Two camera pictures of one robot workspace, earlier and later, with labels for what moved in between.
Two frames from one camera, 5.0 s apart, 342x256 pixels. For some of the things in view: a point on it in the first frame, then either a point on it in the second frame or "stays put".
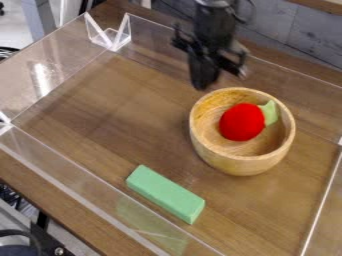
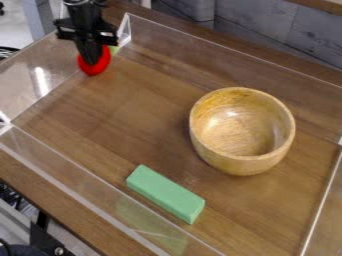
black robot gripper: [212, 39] to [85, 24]
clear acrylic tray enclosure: [194, 144] stays put
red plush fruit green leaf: [244, 120] to [104, 62]
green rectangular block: [165, 193] stays put
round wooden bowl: [233, 157] stays put
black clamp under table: [48, 243] stays put
